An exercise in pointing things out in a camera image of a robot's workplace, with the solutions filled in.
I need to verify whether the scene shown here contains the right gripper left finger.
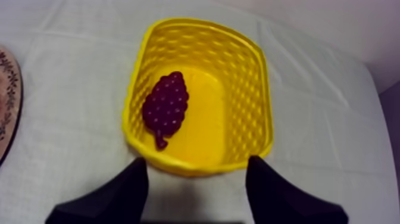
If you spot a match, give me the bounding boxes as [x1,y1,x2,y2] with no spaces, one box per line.
[45,157,149,224]

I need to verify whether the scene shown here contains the round wooden board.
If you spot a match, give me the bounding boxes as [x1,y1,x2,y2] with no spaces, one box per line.
[0,45,24,166]

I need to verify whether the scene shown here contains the purple toy grapes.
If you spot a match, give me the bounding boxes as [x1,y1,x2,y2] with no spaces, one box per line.
[142,71,190,151]

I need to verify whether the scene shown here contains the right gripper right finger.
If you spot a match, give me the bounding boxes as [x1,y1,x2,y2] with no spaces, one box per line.
[245,155,349,224]

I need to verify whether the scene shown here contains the yellow plastic basket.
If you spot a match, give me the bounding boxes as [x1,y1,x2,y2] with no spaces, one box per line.
[121,17,274,178]

